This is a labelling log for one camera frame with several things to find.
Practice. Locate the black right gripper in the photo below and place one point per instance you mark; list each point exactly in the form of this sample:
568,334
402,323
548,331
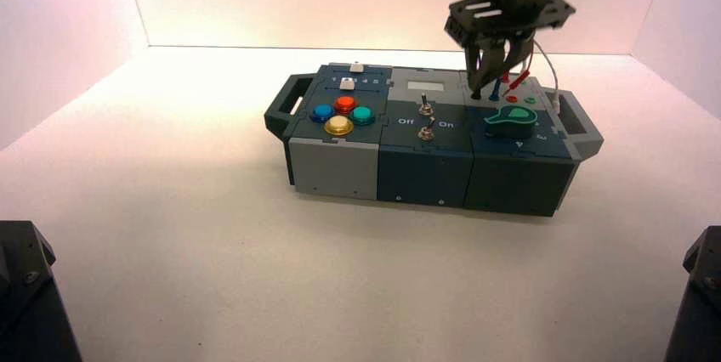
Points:
512,15

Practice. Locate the blue grey control box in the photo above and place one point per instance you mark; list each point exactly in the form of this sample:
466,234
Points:
422,171

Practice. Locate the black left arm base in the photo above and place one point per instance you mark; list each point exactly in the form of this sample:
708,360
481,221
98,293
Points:
28,303

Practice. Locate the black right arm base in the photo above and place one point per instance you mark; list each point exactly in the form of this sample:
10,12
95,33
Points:
698,303

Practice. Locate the green rotary knob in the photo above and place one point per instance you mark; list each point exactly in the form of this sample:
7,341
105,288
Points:
510,123

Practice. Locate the white slider knob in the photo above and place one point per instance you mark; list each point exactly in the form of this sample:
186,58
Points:
356,67
347,84

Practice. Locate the teal round push button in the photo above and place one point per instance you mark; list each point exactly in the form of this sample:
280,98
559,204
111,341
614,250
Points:
362,116

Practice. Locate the red round push button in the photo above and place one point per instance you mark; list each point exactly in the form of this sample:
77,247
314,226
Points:
345,104

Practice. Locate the yellow round push button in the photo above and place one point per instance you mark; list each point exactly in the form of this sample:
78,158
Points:
339,126

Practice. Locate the blue round push button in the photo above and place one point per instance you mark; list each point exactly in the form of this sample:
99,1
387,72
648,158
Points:
323,113

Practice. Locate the metal toggle switch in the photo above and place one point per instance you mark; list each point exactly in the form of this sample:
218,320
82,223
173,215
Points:
426,133
425,107

